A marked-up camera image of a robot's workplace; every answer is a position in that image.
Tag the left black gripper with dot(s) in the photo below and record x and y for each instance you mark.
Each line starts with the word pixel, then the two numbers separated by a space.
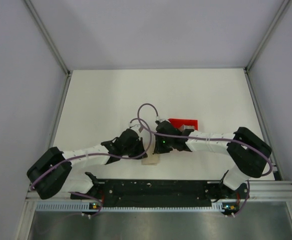
pixel 139 142

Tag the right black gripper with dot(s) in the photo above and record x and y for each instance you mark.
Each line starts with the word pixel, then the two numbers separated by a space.
pixel 159 148

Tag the beige card holder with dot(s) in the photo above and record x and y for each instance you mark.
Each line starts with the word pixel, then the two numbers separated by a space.
pixel 152 159

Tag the red plastic card tray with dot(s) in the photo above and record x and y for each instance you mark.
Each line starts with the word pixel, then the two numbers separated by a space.
pixel 178 122

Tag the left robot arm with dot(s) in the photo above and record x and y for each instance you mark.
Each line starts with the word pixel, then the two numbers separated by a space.
pixel 59 171

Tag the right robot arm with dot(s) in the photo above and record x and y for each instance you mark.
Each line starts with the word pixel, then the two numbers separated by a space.
pixel 249 153

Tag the stack of upright cards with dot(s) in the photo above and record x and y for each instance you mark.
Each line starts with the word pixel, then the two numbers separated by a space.
pixel 187 127

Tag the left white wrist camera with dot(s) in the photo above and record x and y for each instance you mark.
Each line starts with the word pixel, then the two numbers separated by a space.
pixel 136 127

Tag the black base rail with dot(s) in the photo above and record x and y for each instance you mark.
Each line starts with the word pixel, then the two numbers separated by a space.
pixel 146 193

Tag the white slotted cable duct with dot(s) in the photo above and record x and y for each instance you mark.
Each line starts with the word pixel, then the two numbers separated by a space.
pixel 89 207

